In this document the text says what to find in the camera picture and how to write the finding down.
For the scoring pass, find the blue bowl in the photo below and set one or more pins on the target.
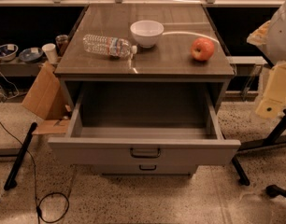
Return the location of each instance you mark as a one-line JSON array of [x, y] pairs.
[[8, 52], [31, 55]]

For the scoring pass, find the black stand leg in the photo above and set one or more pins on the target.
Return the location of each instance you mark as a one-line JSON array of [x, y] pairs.
[[11, 182], [276, 137]]

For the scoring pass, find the brown cardboard box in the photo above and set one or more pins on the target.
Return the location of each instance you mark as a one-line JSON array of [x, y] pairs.
[[46, 100]]

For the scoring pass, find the grey drawer cabinet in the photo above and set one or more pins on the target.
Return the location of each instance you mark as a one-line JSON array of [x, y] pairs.
[[187, 50]]

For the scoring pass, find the open top drawer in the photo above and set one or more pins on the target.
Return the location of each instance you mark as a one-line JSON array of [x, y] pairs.
[[144, 125]]

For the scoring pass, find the blue bowl left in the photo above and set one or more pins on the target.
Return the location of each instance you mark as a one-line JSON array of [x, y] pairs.
[[8, 52]]

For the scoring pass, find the red apple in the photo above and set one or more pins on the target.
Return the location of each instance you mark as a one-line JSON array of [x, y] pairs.
[[202, 49]]

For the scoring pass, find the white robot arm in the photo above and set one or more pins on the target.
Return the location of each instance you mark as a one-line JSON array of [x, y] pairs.
[[270, 39]]

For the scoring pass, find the lower drawer front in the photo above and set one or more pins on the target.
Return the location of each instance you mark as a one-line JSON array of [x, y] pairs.
[[145, 169]]

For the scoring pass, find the black caster foot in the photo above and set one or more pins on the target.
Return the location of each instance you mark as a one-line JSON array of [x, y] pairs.
[[273, 191]]

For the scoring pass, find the blue bowl right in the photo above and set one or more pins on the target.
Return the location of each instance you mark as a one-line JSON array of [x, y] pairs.
[[31, 55]]

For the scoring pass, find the black stand leg right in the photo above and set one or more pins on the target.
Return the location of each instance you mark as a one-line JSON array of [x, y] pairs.
[[276, 137]]

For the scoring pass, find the glass jar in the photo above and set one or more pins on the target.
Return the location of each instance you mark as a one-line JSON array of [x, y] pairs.
[[62, 42]]

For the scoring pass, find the black stand leg left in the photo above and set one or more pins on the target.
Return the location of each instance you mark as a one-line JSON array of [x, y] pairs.
[[11, 182]]

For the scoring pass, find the white bowl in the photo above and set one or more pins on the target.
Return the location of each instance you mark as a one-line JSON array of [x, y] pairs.
[[146, 33]]

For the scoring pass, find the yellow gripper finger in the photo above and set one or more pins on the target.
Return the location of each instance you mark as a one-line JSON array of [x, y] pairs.
[[274, 97]]

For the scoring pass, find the white paper cup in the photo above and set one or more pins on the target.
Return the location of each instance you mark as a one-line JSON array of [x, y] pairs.
[[51, 52]]

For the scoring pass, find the clear plastic water bottle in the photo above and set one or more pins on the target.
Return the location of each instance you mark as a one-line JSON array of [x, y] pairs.
[[110, 46]]

